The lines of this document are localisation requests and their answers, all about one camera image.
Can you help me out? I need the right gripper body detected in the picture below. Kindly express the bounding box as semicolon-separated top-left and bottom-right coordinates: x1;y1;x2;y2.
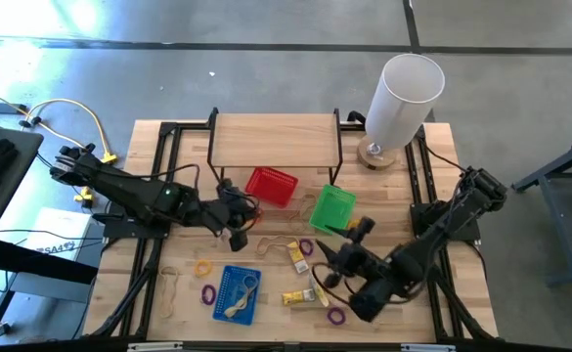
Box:
336;239;382;283

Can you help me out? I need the green plastic basket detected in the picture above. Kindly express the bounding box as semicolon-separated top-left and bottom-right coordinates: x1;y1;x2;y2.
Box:
308;183;358;236

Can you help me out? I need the dark grey side table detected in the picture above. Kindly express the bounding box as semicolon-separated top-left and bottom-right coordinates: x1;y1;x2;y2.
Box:
0;124;102;338

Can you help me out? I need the black metal table frame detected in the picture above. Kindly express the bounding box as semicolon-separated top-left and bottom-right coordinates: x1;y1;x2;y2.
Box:
84;119;500;343

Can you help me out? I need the white cardboard box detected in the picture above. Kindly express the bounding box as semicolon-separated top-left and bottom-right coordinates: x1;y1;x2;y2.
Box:
21;207;94;268

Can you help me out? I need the yellow floor cable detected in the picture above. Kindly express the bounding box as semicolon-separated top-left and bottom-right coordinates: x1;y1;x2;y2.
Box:
0;80;119;165

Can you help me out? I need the yellow crayon pack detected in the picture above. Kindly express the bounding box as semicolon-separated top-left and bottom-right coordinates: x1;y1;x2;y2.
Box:
307;272;330;308
286;241;311;275
281;287;317;307

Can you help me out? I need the wooden shelf riser black frame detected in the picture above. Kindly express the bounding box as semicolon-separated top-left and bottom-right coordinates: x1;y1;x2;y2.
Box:
205;106;344;186

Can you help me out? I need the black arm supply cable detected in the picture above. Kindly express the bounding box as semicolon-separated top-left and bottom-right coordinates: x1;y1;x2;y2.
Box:
421;139;468;173

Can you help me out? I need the yellow cable connector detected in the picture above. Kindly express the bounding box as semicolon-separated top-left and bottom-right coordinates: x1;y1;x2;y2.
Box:
73;186;95;206

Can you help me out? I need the red plastic basket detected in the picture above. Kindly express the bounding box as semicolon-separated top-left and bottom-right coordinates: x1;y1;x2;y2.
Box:
243;166;300;209

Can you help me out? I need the blue grey metal cart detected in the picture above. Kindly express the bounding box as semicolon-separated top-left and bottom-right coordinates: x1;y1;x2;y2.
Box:
511;134;572;287

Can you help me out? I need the white shade table lamp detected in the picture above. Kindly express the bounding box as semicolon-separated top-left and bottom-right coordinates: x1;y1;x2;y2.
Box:
356;52;447;171

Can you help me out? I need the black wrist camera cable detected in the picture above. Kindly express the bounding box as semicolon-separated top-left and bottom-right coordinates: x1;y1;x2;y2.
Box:
311;261;365;307

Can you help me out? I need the white table edge bracket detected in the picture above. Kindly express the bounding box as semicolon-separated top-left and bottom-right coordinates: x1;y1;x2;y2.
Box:
401;343;457;352
127;341;184;352

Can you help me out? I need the blue plastic basket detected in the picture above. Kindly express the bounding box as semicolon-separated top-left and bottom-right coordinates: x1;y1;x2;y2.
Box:
211;264;263;327

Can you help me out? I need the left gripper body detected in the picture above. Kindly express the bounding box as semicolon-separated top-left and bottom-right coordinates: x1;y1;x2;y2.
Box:
205;195;247;234

